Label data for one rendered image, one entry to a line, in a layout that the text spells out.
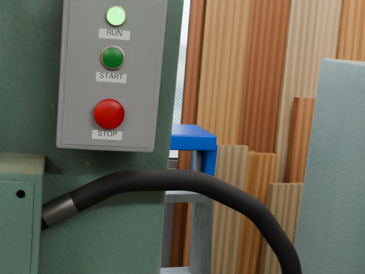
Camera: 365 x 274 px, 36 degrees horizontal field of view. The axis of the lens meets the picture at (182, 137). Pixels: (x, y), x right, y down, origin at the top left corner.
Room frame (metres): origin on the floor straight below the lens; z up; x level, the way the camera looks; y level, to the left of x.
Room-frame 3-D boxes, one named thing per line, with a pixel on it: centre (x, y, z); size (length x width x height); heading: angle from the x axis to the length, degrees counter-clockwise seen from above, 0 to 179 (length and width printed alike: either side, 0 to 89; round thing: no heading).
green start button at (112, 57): (0.55, 0.07, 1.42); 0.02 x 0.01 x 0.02; 103
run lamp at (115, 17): (0.55, 0.07, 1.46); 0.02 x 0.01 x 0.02; 103
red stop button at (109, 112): (0.55, 0.07, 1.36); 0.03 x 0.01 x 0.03; 103
